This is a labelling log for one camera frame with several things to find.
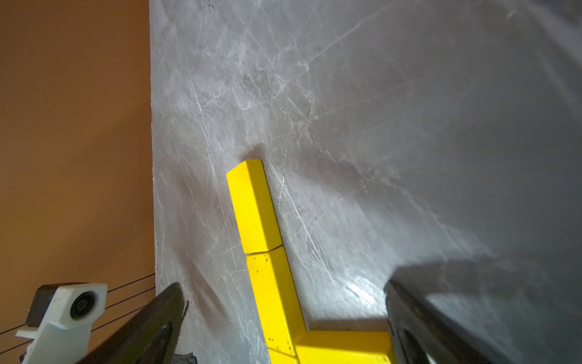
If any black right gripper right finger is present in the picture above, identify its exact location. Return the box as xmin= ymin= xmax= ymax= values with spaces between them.
xmin=385 ymin=279 xmax=509 ymax=363

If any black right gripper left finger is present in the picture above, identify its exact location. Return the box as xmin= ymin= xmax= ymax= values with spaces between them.
xmin=80 ymin=283 xmax=186 ymax=363

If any small yellow cube block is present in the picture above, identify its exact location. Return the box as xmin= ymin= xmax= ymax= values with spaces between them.
xmin=268 ymin=349 xmax=300 ymax=364

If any yellow long block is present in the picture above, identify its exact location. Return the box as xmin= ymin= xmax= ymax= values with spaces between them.
xmin=227 ymin=159 xmax=283 ymax=255
xmin=246 ymin=247 xmax=306 ymax=356
xmin=296 ymin=331 xmax=396 ymax=364

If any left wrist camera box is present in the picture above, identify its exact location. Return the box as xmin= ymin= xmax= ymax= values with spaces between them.
xmin=16 ymin=282 xmax=108 ymax=363

